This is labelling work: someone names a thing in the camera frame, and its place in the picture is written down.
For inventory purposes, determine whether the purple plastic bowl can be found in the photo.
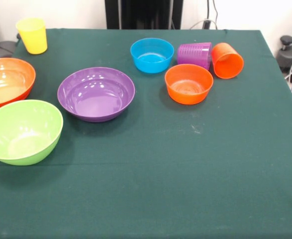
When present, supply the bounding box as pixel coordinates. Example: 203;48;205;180
57;66;136;123

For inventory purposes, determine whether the small orange plastic bowl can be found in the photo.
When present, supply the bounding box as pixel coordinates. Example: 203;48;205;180
164;63;214;106

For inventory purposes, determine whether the blue plastic bowl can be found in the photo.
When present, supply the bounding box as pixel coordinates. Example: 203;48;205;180
130;37;175;74

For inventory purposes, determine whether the purple plastic cup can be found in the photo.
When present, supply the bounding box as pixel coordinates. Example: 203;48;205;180
177;41;212;71

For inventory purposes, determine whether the orange plastic cup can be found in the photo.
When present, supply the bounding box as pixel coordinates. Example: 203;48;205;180
211;42;245;80

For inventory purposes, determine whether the yellow plastic cup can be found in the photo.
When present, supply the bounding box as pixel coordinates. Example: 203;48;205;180
15;17;48;55

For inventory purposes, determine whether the wide orange plastic bowl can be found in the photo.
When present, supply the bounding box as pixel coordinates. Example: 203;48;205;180
0;57;36;112

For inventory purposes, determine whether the dark green tablecloth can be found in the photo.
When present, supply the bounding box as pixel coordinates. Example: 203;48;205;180
0;27;292;239

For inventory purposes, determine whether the lime green plastic bowl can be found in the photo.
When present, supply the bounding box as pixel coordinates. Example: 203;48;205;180
0;99;64;166

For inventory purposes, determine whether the black stand with knob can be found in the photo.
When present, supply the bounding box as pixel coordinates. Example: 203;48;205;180
276;35;292;73

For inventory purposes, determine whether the black office chair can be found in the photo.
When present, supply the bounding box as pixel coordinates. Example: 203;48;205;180
0;18;19;60

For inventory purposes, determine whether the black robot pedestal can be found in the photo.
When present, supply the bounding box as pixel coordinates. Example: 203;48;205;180
105;0;184;30

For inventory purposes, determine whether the grey cable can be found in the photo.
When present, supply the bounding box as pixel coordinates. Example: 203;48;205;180
189;19;218;30

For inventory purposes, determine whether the black hanging cable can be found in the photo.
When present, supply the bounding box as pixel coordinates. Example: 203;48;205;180
211;0;220;21

